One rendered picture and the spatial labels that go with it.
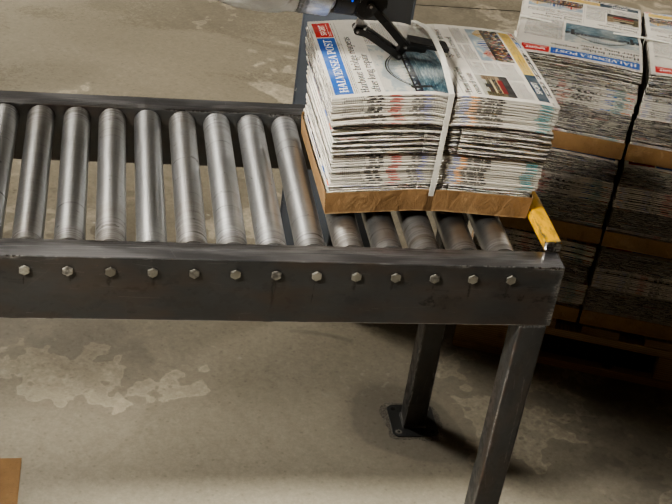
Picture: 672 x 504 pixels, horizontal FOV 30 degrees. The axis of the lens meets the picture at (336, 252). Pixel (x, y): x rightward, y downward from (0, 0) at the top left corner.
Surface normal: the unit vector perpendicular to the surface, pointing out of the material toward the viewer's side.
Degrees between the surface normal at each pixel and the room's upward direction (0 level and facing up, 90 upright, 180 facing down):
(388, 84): 3
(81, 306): 90
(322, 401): 0
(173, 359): 0
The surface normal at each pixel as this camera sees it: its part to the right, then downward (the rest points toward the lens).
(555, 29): 0.12, -0.83
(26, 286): 0.14, 0.56
